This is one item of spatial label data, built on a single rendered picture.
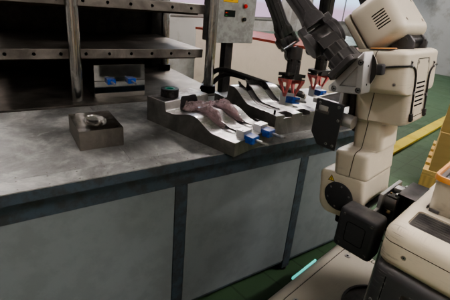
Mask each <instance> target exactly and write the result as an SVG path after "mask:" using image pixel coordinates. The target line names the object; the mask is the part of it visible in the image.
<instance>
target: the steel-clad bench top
mask: <svg viewBox="0 0 450 300"><path fill-rule="evenodd" d="M299 90H302V91H304V94H306V95H307V96H306V99H304V98H300V97H299V98H300V100H305V101H306V102H307V103H299V104H303V105H307V106H310V107H311V108H314V109H315V107H316V102H313V97H312V96H308V92H309V89H308V88H303V89H299ZM106 110H108V111H109V112H110V113H111V114H112V115H113V116H114V118H115V119H116V120H117V121H118V122H119V123H120V124H121V125H122V126H123V135H124V145H119V146H114V147H105V148H100V149H91V150H86V151H80V150H79V148H78V146H77V144H76V142H75V140H74V138H73V136H72V134H71V132H70V126H69V118H68V114H76V113H90V112H98V111H106ZM282 136H284V137H285V139H280V138H278V137H275V136H273V140H272V141H269V142H268V144H269V145H276V144H280V143H287V142H291V141H298V140H302V139H308V138H312V137H314V136H313V133H312V132H311V130H306V131H299V132H294V133H287V134H283V135H282ZM223 154H225V153H223V152H221V151H218V150H216V149H213V148H211V147H209V146H207V145H205V144H203V143H200V142H198V141H195V140H193V139H190V138H189V137H186V136H184V135H182V134H179V133H177V132H175V131H172V130H171V129H168V128H166V127H163V126H161V125H158V124H157V123H154V122H152V121H150V120H147V101H145V102H130V103H120V104H104V105H96V106H79V107H71V108H55V109H46V110H30V111H21V112H5V113H0V197H1V196H7V195H11V194H18V193H21V192H28V191H32V190H39V189H43V188H50V187H54V186H57V185H64V184H68V183H75V182H79V181H85V180H89V179H96V178H100V177H106V176H110V175H117V174H121V173H128V172H132V171H139V170H142V169H149V168H153V167H159V166H164V165H170V164H174V163H181V162H184V161H191V160H195V159H202V158H206V157H213V156H217V155H223Z"/></svg>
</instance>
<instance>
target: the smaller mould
mask: <svg viewBox="0 0 450 300"><path fill-rule="evenodd" d="M68 118H69V126H70V132H71V134H72V136H73V138H74V140H75V142H76V144H77V146H78V148H79V150H80V151H86V150H91V149H100V148H105V147H114V146H119V145H124V135H123V126H122V125H121V124H120V123H119V122H118V121H117V120H116V119H115V118H114V116H113V115H112V114H111V113H110V112H109V111H108V110H106V111H98V112H84V113H76V114H68Z"/></svg>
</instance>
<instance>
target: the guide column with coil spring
mask: <svg viewBox="0 0 450 300"><path fill-rule="evenodd" d="M64 1H65V10H66V27H67V35H68V52H69V61H70V77H71V87H72V100H73V101H75V102H80V101H83V100H84V89H83V78H82V58H81V48H80V28H79V17H78V0H64Z"/></svg>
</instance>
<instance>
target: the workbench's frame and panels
mask: <svg viewBox="0 0 450 300"><path fill-rule="evenodd" d="M354 132H355V131H353V130H351V131H344V132H340V133H339V136H338V139H337V145H336V148H335V151H332V150H330V149H327V148H325V147H322V146H320V145H318V144H317V143H316V141H315V138H314V137H312V138H308V139H302V140H298V141H291V142H287V143H280V144H276V145H269V146H266V147H259V148H255V149H251V150H249V151H247V152H245V153H242V154H240V155H237V156H236V157H232V156H230V155H227V154H223V155H217V156H213V157H206V158H202V159H195V160H191V161H184V162H181V163H174V164H170V165H164V166H159V167H153V168H149V169H142V170H139V171H132V172H128V173H121V174H117V175H110V176H106V177H100V178H96V179H89V180H85V181H79V182H75V183H68V184H64V185H57V186H54V187H47V188H43V189H39V190H32V191H28V192H21V193H18V194H11V195H7V196H1V197H0V300H196V299H199V298H200V297H203V296H205V295H208V294H210V293H213V292H214V291H217V290H219V289H222V288H224V287H227V286H229V285H231V284H233V283H236V282H238V281H240V280H243V279H245V278H247V277H249V276H252V275H254V274H257V273H259V272H261V271H263V270H265V269H268V268H270V267H273V266H275V265H277V267H278V268H279V269H281V270H284V269H285V268H286V266H287V265H288V264H289V259H290V258H293V257H295V256H298V255H300V254H303V253H304V252H307V251H309V250H312V249H314V248H317V247H318V246H321V245H323V244H326V243H328V242H330V241H332V240H334V236H335V232H336V228H337V225H338V222H336V221H335V214H332V213H331V212H328V211H327V210H325V209H324V208H323V207H322V205H321V203H320V200H319V194H320V183H321V170H322V169H323V168H325V167H327V166H329V165H331V164H334V163H335V159H336V151H337V150H338V149H339V148H340V147H343V146H344V145H347V144H349V143H352V142H354Z"/></svg>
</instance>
